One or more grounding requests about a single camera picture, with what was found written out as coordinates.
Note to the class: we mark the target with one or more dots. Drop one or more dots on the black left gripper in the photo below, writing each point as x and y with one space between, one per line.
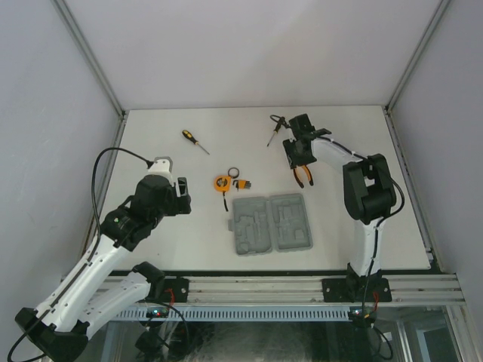
180 204

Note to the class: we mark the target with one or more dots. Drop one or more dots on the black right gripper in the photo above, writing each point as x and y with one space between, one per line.
294 161

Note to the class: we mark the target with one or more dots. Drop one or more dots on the grey plastic tool case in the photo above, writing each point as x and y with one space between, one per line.
263 224

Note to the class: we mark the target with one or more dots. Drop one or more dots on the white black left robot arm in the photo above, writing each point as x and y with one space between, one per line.
63 324

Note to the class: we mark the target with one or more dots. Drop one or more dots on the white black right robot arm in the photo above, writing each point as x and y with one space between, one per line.
370 195

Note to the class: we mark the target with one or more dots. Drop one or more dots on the long black yellow screwdriver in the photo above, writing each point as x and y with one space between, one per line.
280 123

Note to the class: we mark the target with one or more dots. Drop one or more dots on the orange tape measure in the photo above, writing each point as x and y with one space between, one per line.
222 185

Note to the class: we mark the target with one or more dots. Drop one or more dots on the short yellow black screwdriver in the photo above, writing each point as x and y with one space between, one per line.
188 135

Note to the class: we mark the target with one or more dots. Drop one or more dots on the black electrical tape roll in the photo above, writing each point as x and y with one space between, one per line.
233 172

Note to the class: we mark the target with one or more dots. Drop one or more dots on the orange hex key set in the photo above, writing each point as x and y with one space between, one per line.
241 183

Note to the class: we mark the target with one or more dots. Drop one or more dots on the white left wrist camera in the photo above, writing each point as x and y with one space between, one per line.
162 166

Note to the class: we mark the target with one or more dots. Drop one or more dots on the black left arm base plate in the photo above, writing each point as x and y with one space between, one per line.
170 291

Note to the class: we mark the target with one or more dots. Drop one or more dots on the aluminium front rail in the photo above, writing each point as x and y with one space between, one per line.
407 290

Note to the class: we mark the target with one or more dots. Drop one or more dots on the grey slotted cable duct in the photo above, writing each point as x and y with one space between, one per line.
192 313

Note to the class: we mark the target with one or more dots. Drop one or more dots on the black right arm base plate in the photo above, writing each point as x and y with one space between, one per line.
338 290

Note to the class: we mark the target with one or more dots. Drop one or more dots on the right aluminium frame post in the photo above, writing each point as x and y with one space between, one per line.
425 39

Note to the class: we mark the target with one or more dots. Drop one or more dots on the aluminium frame post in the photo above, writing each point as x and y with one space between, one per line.
425 39
73 28

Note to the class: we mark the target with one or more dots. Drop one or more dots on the left aluminium frame post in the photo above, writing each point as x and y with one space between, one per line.
73 28

